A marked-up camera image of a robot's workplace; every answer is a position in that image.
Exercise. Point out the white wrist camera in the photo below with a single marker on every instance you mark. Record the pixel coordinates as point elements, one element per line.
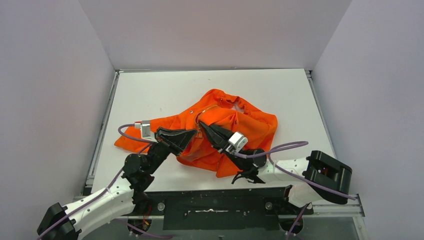
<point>236,142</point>
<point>145,129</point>

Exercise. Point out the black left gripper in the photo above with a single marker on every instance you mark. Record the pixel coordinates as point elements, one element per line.
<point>160,137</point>

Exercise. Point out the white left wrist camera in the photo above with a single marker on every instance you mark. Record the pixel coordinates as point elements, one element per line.
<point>145,129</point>

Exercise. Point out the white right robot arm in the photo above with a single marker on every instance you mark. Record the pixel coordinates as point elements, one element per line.
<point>315,177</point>

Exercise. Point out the aluminium table frame rail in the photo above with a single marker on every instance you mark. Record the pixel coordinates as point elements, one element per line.
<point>287,93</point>

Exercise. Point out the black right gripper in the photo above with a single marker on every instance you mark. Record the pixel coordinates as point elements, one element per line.
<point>218,137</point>

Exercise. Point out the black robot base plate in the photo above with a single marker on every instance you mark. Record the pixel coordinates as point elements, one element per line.
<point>231,209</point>

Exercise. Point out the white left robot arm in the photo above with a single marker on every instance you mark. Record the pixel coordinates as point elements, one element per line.
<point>124,194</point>

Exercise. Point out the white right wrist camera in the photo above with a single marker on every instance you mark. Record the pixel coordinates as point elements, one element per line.
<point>236,142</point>

